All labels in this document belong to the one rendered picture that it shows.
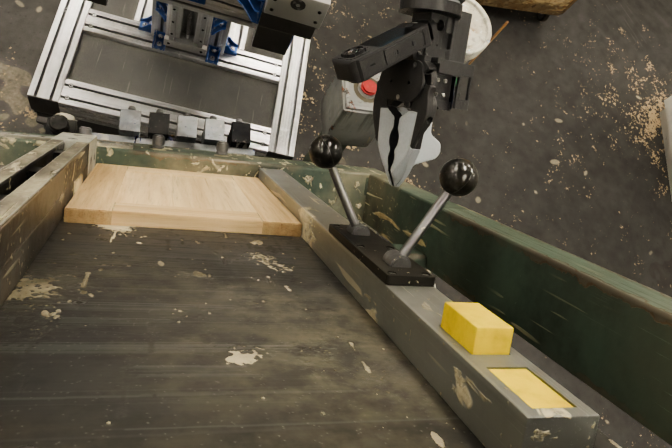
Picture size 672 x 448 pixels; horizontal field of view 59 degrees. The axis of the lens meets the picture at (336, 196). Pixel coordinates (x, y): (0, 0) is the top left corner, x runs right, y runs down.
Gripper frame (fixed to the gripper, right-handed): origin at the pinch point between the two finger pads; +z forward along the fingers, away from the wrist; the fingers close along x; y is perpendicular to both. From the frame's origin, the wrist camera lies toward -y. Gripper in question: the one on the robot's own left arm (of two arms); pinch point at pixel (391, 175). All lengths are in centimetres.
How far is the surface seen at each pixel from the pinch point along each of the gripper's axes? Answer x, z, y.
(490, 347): -27.2, 7.6, -13.5
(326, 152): 1.1, -2.0, -9.0
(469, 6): 118, -51, 137
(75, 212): 27.2, 10.7, -27.9
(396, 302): -15.9, 8.6, -11.9
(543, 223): 93, 32, 177
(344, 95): 56, -9, 34
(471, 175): -13.9, -2.5, -2.7
